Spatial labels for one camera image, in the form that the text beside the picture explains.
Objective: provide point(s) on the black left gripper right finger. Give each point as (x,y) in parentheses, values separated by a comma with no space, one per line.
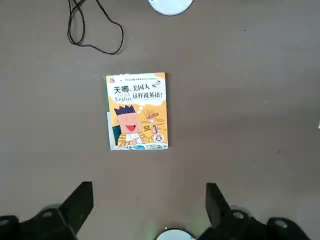
(232,222)

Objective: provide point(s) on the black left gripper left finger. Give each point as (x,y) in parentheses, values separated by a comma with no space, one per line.
(62,220)

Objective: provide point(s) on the orange cartoon cover book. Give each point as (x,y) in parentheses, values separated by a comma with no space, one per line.
(137,120)

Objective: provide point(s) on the white desk lamp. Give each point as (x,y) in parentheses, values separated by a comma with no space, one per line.
(170,6)

